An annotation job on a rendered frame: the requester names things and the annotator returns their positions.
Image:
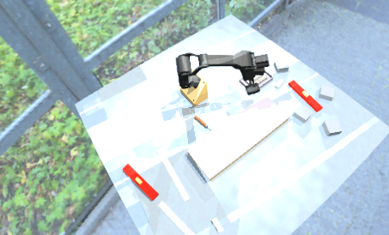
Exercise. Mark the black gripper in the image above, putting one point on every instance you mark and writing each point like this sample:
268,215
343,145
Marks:
252,87

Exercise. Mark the red long flat bar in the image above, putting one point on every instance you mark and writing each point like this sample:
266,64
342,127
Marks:
146,188
305,96

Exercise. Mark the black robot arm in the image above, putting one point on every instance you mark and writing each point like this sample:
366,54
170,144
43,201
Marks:
245,61

